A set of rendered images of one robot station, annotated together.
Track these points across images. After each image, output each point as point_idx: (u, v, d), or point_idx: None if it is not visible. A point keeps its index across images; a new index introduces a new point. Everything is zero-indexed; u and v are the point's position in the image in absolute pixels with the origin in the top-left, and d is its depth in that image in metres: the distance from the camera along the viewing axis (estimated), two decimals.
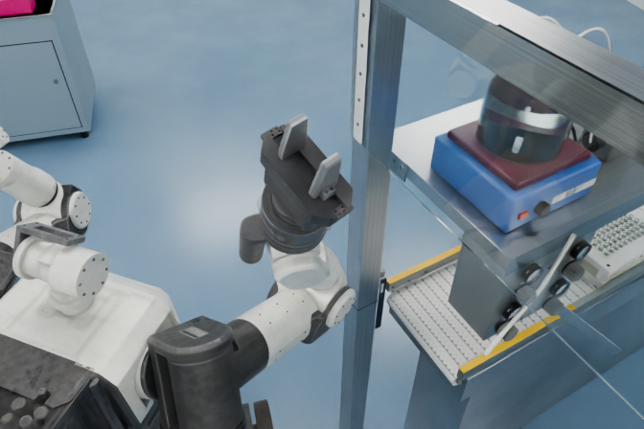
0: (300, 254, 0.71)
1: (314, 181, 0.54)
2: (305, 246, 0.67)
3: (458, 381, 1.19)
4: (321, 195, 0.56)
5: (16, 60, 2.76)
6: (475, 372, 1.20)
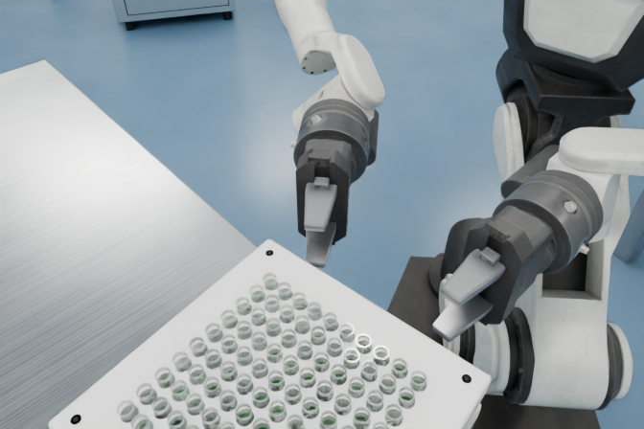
0: (359, 103, 0.69)
1: (332, 208, 0.55)
2: (347, 112, 0.65)
3: None
4: (329, 184, 0.56)
5: None
6: None
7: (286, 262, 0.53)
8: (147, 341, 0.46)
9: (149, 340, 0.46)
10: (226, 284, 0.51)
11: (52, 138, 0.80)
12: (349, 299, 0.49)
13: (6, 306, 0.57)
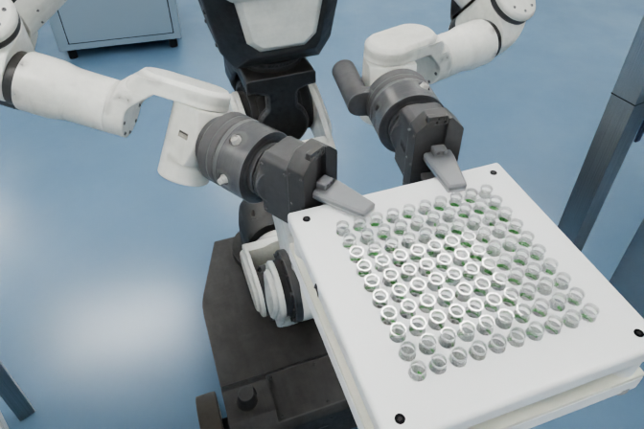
0: (222, 110, 0.65)
1: (352, 191, 0.57)
2: (247, 119, 0.62)
3: None
4: (329, 179, 0.57)
5: None
6: None
7: (326, 214, 0.55)
8: (343, 337, 0.44)
9: (343, 335, 0.44)
10: (320, 259, 0.50)
11: None
12: (391, 194, 0.57)
13: None
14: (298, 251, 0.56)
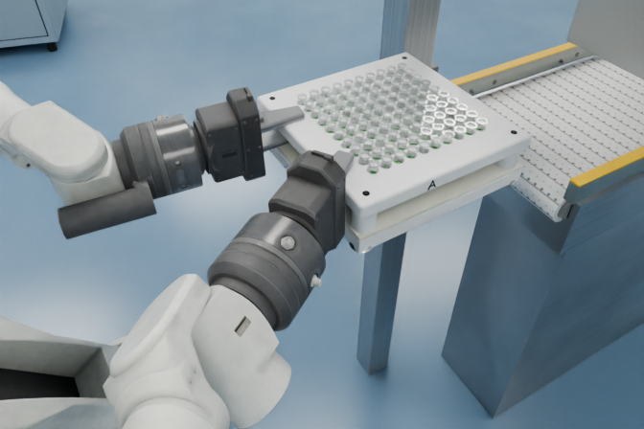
0: None
1: None
2: (243, 240, 0.48)
3: (563, 210, 0.75)
4: None
5: None
6: (591, 198, 0.75)
7: (354, 182, 0.58)
8: (473, 159, 0.61)
9: (472, 159, 0.61)
10: (409, 178, 0.59)
11: None
12: (316, 147, 0.63)
13: None
14: (375, 222, 0.59)
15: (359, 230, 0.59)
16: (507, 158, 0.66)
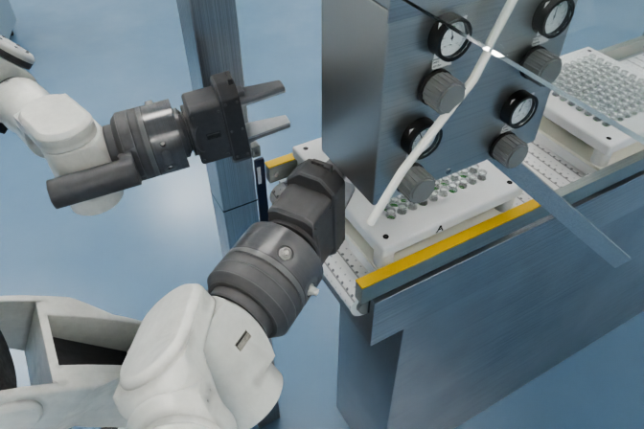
0: None
1: None
2: (242, 251, 0.49)
3: (359, 306, 0.72)
4: None
5: None
6: (390, 294, 0.73)
7: (376, 226, 0.71)
8: (475, 206, 0.74)
9: (473, 206, 0.74)
10: (421, 223, 0.71)
11: None
12: None
13: None
14: (393, 259, 0.71)
15: (379, 265, 0.71)
16: (503, 203, 0.79)
